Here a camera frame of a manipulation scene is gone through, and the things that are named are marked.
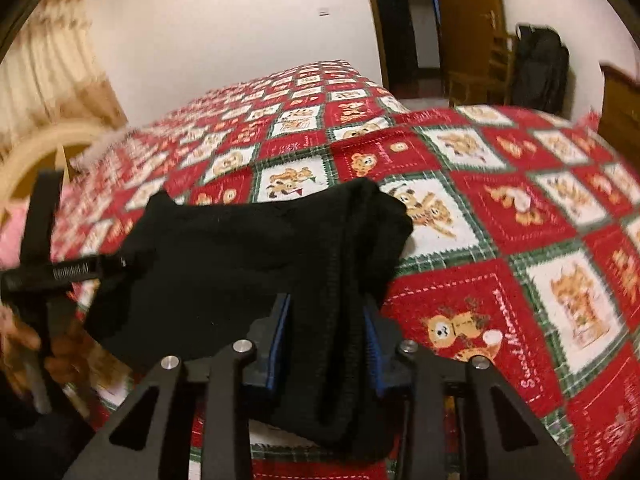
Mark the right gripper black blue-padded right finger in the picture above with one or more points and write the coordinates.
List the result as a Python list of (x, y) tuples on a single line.
[(383, 336)]

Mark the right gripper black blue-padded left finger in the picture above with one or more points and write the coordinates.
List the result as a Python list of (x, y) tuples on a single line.
[(266, 335)]

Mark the black pants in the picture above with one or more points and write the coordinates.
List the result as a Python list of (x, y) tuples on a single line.
[(198, 276)]

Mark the person's left hand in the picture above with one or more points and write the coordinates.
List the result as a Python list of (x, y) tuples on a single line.
[(67, 365)]

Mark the pink pillow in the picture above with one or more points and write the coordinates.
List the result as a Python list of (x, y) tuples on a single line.
[(12, 231)]

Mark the striped pillow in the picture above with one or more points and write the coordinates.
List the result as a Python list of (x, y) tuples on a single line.
[(98, 149)]

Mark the cream round headboard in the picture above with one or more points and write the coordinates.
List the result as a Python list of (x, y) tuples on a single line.
[(51, 147)]

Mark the red christmas patchwork bedspread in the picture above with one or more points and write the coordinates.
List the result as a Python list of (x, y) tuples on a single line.
[(524, 246)]

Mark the beige patterned curtain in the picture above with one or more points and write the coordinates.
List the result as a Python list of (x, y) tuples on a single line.
[(51, 73)]

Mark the black backpack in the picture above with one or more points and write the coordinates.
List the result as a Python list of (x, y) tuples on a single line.
[(540, 69)]

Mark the brown wooden dresser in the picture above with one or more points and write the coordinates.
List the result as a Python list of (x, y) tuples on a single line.
[(619, 122)]

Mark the wooden chair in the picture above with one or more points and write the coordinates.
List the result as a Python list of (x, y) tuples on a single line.
[(494, 86)]

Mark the brown wooden door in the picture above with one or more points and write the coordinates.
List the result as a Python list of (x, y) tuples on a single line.
[(466, 31)]

